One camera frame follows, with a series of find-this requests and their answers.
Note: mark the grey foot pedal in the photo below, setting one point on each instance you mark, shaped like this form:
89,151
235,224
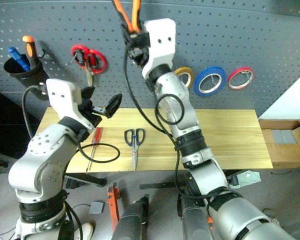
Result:
96,208

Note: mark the dark rounded robot leg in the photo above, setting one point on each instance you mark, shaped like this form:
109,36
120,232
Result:
130,222
193,222

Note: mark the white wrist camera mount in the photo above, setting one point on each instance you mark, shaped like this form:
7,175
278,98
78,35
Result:
62,100
162,47

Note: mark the white shoe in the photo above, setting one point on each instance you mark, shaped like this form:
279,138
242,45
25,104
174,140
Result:
86,231

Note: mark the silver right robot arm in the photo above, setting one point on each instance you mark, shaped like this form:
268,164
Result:
215,185

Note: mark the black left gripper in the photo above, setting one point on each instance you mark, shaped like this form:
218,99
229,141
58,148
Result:
91,115

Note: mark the grey pegboard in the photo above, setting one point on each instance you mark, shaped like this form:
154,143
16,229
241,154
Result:
215,37

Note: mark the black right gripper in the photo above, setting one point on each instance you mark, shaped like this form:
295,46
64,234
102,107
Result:
139,55

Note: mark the orange metal stand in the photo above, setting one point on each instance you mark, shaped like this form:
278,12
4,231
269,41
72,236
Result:
113,207

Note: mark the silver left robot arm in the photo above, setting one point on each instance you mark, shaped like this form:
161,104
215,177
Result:
40,160

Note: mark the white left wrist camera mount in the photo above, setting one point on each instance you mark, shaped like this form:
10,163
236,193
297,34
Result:
62,100

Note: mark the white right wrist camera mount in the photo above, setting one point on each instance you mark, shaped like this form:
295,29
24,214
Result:
162,47

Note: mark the black table leg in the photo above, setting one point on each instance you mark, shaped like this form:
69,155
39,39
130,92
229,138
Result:
90,178

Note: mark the black tool holder cup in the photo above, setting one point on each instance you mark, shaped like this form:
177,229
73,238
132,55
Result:
30,77

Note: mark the white board panel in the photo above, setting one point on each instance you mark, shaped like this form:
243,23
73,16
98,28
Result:
287,102

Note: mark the blue tape roll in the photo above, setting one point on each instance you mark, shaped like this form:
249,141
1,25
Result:
198,82

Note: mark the yellow tape roll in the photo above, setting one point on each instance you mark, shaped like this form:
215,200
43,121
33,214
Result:
187,73

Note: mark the grey metal bracket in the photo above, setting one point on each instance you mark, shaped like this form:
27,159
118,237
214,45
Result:
247,178

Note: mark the red tape roll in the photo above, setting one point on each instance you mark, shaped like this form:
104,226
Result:
232,80

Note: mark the black floor strip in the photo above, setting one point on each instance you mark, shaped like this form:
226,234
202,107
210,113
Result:
157,185

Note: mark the brown cardboard box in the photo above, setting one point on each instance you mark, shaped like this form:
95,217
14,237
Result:
285,152

